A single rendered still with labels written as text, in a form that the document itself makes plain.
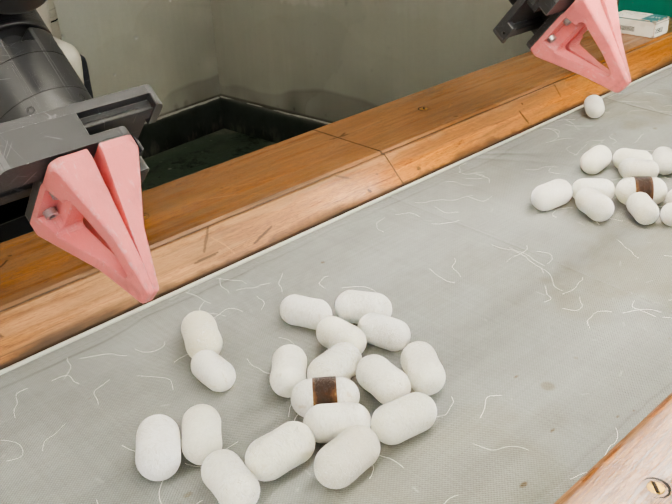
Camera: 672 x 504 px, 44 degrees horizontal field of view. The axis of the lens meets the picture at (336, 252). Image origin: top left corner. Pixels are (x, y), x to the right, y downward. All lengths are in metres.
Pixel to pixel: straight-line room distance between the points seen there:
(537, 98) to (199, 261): 0.42
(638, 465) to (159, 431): 0.22
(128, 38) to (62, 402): 2.40
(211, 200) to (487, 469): 0.32
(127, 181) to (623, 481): 0.27
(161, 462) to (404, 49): 2.14
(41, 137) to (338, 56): 2.25
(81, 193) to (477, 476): 0.23
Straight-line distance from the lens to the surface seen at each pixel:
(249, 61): 2.95
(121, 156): 0.43
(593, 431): 0.45
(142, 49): 2.88
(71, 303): 0.55
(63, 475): 0.44
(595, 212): 0.64
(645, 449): 0.40
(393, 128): 0.76
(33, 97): 0.45
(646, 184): 0.68
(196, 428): 0.42
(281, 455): 0.40
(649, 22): 1.08
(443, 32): 2.39
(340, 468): 0.39
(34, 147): 0.42
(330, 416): 0.42
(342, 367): 0.45
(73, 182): 0.42
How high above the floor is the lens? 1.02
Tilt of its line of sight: 28 degrees down
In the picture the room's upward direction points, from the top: 3 degrees counter-clockwise
